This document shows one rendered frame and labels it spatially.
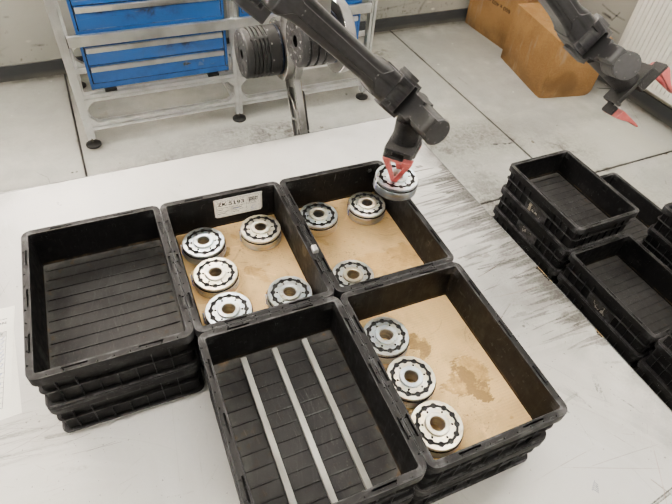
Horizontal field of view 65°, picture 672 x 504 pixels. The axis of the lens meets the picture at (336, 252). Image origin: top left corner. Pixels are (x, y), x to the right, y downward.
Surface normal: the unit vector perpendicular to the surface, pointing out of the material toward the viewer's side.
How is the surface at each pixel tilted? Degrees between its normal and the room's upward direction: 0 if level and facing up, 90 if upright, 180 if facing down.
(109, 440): 0
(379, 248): 0
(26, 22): 90
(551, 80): 90
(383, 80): 93
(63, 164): 0
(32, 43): 90
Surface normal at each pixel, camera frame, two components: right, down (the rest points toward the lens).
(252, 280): 0.07, -0.69
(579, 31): 0.36, 0.66
